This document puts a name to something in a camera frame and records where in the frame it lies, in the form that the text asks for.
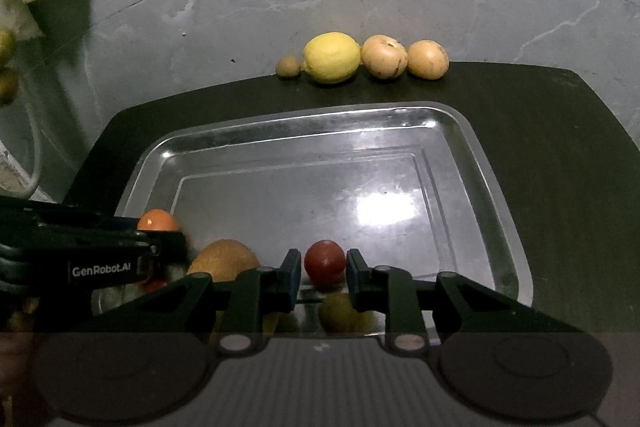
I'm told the dark red cherry tomato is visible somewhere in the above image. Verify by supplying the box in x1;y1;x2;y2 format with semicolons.
141;280;168;294

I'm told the green yellow mango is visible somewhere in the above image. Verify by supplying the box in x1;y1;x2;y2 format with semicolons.
186;239;260;282

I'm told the brown kiwi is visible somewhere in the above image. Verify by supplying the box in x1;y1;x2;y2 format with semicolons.
276;55;303;78
318;293;375;336

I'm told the smooth tan passion fruit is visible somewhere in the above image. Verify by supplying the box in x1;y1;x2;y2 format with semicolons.
408;40;449;80

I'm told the yellow lemon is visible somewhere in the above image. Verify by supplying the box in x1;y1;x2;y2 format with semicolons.
303;31;361;83

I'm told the silver metal tray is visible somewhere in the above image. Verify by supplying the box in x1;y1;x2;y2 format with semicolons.
116;103;534;305

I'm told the potato in bag right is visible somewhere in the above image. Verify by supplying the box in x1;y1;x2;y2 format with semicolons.
0;67;20;106

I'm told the potato in bag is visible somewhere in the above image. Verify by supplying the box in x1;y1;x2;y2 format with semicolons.
0;28;16;68
0;67;20;106

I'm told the potato in bag upper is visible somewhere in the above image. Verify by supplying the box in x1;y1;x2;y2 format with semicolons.
0;28;16;68

